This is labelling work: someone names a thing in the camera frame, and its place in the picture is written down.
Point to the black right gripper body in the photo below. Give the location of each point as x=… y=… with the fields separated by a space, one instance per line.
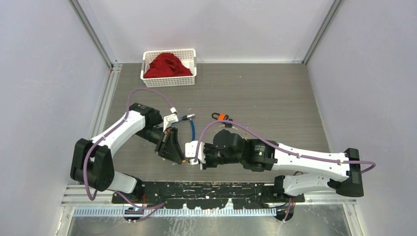
x=213 y=157

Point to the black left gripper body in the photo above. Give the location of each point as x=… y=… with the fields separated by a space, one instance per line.
x=158 y=135

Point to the black headed key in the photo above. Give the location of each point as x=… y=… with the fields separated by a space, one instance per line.
x=228 y=124

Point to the orange black padlock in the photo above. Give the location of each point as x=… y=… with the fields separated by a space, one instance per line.
x=220 y=116

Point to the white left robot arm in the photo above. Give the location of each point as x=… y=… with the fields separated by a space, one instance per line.
x=92 y=161

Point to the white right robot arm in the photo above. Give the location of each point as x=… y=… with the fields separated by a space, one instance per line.
x=319 y=171

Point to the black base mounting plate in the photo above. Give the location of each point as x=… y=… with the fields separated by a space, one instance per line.
x=209 y=195

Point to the white perforated plastic basket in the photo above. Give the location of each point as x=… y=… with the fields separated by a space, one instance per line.
x=186 y=56

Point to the red cloth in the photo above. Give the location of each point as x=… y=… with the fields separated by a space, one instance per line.
x=166 y=65

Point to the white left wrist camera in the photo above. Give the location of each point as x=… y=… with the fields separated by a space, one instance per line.
x=170 y=119

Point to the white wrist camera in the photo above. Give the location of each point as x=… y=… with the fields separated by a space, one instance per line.
x=170 y=119
x=194 y=154

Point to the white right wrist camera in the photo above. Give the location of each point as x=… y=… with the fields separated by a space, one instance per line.
x=194 y=154

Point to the blue cable lock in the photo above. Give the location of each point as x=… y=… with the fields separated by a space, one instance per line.
x=189 y=118

